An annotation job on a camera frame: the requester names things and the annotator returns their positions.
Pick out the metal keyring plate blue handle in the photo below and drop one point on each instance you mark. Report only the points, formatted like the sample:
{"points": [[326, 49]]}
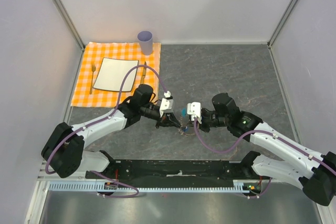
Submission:
{"points": [[185, 122]]}

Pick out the lavender plastic cup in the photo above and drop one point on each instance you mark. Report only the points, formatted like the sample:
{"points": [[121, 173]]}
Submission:
{"points": [[145, 39]]}

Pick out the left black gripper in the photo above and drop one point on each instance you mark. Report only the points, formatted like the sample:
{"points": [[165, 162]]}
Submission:
{"points": [[168, 119]]}

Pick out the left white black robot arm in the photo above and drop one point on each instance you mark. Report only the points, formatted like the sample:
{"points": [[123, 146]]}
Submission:
{"points": [[65, 151]]}

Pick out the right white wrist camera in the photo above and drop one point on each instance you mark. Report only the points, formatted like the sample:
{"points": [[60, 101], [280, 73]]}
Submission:
{"points": [[194, 111]]}

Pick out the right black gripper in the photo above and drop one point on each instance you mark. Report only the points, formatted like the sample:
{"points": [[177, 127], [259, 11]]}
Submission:
{"points": [[202, 126]]}

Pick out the orange checkered cloth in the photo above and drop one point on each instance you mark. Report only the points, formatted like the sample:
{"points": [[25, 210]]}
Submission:
{"points": [[95, 52]]}

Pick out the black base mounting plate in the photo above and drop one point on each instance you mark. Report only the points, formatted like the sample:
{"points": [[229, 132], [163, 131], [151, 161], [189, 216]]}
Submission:
{"points": [[135, 172]]}

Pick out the gold knife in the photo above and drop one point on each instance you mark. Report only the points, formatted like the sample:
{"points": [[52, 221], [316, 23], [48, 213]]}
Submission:
{"points": [[143, 70]]}

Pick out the gold fork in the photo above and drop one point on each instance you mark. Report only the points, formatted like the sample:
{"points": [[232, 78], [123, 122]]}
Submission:
{"points": [[93, 69]]}

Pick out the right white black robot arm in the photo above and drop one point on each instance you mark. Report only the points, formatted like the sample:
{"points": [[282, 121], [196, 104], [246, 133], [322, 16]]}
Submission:
{"points": [[306, 169]]}

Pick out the slotted cable duct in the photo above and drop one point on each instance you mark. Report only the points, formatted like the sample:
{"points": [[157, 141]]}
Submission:
{"points": [[101, 186]]}

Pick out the white square plate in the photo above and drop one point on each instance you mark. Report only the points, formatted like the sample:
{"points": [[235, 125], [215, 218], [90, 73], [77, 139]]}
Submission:
{"points": [[112, 73]]}

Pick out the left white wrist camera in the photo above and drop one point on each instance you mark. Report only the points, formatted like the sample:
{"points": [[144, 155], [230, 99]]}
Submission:
{"points": [[166, 106]]}

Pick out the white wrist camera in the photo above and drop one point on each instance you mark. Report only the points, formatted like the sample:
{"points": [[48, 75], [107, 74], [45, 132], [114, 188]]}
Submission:
{"points": [[194, 111], [166, 106]]}

